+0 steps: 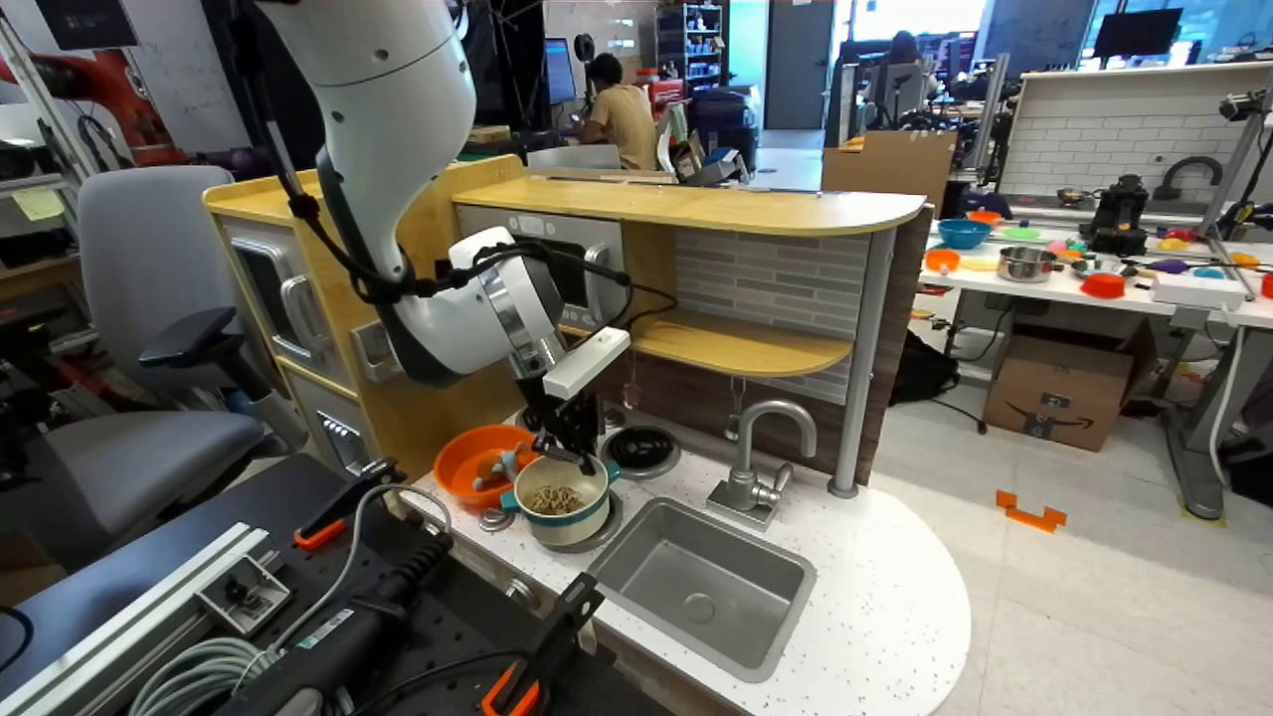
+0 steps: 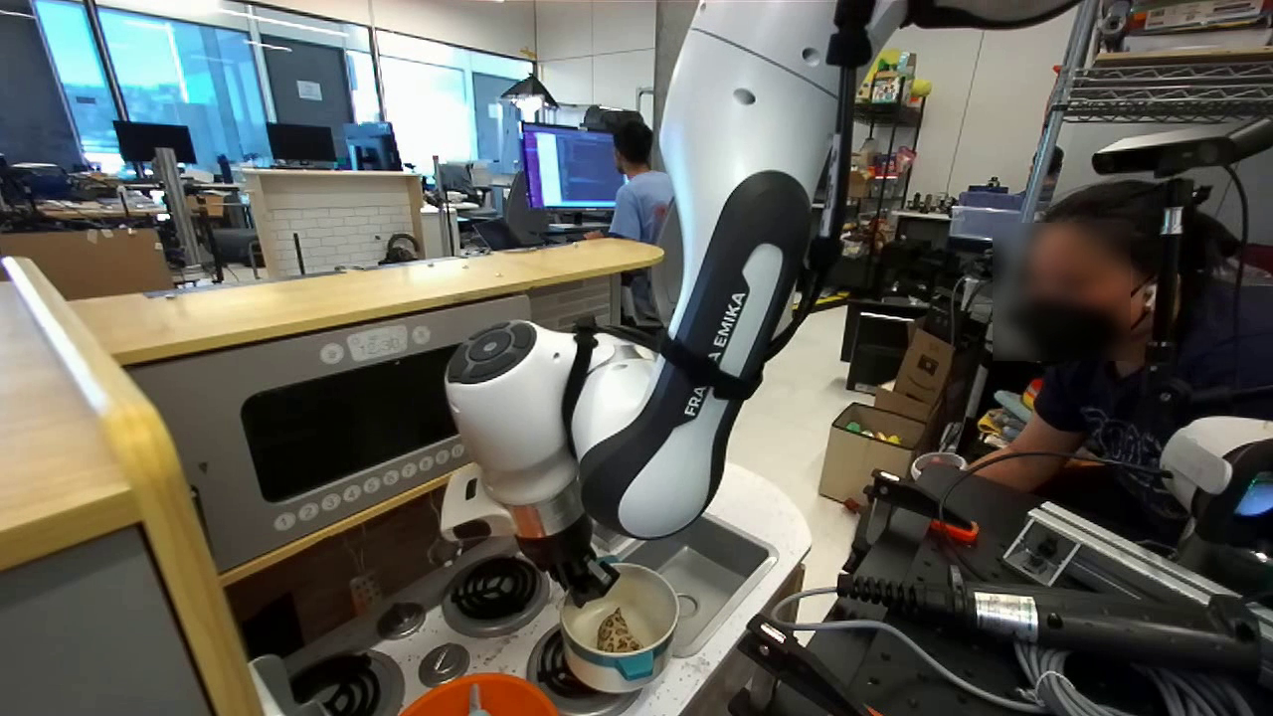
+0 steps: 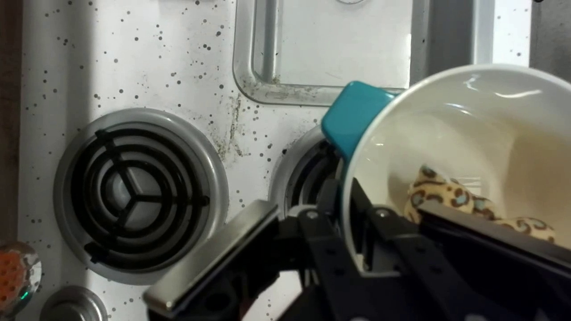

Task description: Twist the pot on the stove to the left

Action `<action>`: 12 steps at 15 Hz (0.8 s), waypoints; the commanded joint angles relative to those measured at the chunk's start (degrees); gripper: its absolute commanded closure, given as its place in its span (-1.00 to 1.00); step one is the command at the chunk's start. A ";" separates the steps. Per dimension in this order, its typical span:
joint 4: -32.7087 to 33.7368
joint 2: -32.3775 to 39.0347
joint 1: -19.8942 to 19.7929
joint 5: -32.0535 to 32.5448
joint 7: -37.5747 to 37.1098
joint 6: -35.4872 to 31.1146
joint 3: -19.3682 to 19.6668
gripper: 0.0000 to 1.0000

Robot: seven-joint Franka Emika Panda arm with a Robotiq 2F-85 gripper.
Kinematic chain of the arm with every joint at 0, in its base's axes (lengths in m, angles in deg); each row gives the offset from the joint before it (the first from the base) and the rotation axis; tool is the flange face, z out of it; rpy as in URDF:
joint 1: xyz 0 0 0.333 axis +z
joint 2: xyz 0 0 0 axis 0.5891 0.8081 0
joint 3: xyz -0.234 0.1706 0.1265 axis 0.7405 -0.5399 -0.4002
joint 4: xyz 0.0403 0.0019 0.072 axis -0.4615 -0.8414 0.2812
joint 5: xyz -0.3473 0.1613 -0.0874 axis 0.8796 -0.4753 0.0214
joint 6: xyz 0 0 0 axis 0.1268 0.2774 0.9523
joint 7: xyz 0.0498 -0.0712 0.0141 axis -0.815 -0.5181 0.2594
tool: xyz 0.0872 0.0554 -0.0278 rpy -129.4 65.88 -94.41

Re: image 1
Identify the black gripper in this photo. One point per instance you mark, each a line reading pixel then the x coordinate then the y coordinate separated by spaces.
pixel 563 408

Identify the white black Franka robot arm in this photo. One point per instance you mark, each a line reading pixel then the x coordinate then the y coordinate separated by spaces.
pixel 383 81

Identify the black coil stove burner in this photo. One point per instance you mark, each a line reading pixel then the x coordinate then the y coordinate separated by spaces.
pixel 643 455

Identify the metal pot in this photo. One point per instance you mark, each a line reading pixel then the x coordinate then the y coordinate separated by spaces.
pixel 1023 264

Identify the orange plastic bowl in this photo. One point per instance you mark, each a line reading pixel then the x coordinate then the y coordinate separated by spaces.
pixel 464 482

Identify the grey toy faucet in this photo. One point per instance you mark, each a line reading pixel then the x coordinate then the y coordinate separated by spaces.
pixel 742 463

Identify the grey toy sink basin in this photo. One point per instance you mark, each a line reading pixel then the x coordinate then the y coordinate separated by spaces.
pixel 702 597

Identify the wooden toy kitchen unit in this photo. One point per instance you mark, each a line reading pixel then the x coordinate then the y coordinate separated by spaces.
pixel 691 205

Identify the black tool with silver label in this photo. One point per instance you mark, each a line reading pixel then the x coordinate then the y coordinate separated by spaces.
pixel 360 621

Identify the seated person in tan shirt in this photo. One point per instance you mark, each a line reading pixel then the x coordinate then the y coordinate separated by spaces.
pixel 623 125

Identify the dark blue office chair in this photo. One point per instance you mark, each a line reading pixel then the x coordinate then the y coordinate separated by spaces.
pixel 721 125

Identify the small orange bowl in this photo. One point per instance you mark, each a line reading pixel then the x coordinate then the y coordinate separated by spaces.
pixel 944 259

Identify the plain brown cardboard box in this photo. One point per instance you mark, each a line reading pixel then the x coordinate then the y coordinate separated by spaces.
pixel 887 166

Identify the blue bowl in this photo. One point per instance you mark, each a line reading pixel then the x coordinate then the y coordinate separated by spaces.
pixel 965 235

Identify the large grey office chair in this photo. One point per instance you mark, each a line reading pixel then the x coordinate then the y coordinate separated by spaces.
pixel 143 264

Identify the cardboard box with smile logo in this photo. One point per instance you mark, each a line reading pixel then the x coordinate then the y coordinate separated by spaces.
pixel 1058 393

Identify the green plate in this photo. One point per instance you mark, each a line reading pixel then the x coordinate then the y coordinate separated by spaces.
pixel 1015 233

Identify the red bowl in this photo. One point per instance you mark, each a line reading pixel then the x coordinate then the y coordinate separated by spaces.
pixel 1102 283

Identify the white desk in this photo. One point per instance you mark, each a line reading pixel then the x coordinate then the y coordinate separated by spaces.
pixel 1139 295

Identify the black toy appliance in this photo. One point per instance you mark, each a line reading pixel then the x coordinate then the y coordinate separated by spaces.
pixel 1120 222

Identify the white pegboard panel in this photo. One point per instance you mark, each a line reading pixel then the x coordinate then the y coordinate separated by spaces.
pixel 1099 132

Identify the black headphones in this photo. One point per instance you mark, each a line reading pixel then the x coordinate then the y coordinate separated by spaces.
pixel 1188 162

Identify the dark flat screen monitor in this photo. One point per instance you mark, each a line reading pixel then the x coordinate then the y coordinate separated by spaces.
pixel 1136 34

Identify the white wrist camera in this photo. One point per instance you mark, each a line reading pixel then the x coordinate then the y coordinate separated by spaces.
pixel 591 359

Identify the orange floor bracket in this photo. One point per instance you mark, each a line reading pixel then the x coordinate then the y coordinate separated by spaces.
pixel 1026 514

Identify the aluminium extrusion rail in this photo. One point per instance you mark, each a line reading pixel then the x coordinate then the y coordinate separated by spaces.
pixel 122 611

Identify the camera on tripod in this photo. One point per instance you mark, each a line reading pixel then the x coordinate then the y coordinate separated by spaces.
pixel 1245 112

